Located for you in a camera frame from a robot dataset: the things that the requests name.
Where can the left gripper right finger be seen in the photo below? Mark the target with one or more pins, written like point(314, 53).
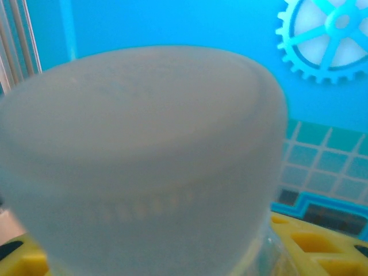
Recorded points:
point(330, 258)

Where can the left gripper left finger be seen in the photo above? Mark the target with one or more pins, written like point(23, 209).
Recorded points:
point(26, 264)

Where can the aluminium frame post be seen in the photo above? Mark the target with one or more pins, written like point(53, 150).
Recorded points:
point(17, 43)

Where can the red label cola bottle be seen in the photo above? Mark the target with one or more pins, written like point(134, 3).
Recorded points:
point(143, 143)

